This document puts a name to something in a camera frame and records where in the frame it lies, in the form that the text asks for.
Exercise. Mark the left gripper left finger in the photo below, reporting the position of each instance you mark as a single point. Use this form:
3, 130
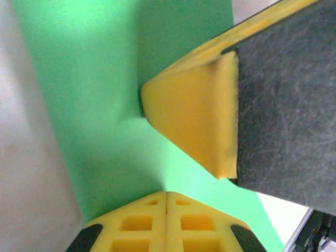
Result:
136, 231

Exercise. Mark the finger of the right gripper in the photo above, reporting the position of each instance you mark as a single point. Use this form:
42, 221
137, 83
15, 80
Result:
275, 118

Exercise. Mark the green paper sheet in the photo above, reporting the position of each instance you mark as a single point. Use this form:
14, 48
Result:
92, 105

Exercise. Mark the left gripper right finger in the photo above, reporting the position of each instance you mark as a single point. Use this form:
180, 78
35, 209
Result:
199, 231

